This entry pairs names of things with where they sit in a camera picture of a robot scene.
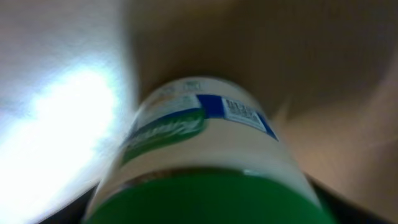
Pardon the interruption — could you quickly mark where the green lid white jar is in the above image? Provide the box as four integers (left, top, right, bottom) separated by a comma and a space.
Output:
83, 77, 335, 223

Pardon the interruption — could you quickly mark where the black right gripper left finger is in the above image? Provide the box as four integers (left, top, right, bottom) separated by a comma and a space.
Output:
39, 185, 97, 224

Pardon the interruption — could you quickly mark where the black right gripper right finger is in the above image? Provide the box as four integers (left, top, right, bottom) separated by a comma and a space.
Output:
307, 175, 391, 224

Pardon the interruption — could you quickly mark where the white barcode scanner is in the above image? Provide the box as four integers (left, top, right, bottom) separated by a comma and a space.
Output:
1, 57, 134, 223

